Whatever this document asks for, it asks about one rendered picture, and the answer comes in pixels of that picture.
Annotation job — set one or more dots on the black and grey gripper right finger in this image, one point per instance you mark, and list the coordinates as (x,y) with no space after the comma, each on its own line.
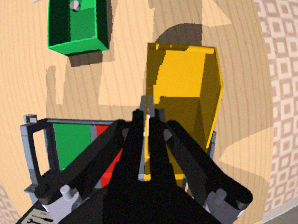
(227,198)

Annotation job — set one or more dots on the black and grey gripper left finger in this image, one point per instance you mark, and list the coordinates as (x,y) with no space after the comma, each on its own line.
(65,191)

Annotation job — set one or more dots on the yellow bin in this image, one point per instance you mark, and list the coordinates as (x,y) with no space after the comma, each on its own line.
(187,83)

